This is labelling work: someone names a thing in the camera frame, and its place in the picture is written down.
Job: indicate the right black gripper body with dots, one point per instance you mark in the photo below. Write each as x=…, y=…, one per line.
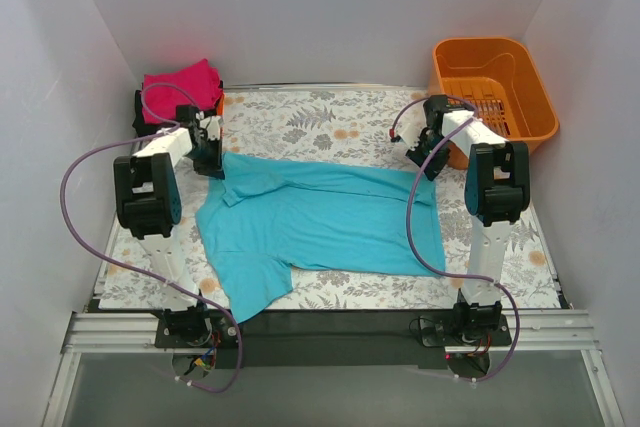
x=430, y=158

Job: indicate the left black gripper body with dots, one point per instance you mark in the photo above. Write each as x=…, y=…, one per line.
x=208, y=163

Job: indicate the teal t shirt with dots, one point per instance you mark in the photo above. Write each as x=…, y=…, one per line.
x=267, y=217

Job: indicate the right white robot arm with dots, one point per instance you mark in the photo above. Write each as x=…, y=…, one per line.
x=496, y=192

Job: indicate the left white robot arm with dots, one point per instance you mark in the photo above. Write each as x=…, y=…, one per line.
x=148, y=204

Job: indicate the orange folded t shirt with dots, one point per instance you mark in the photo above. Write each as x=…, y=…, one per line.
x=220, y=105

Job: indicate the floral patterned table mat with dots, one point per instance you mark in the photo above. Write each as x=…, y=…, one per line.
x=348, y=127

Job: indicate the pink folded t shirt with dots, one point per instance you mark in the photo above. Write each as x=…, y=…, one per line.
x=164, y=92

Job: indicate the black folded t shirt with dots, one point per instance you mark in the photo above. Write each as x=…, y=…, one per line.
x=140, y=125

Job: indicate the orange plastic basket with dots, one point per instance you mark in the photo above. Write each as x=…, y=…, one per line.
x=499, y=77

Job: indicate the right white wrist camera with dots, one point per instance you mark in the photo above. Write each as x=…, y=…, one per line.
x=409, y=135

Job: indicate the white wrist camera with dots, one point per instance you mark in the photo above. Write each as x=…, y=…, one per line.
x=409, y=135
x=211, y=125

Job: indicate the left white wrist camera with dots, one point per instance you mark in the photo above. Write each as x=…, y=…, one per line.
x=211, y=125

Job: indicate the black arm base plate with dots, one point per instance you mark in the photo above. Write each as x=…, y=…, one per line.
x=331, y=338

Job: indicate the aluminium frame rail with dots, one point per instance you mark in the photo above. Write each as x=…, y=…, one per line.
x=541, y=330

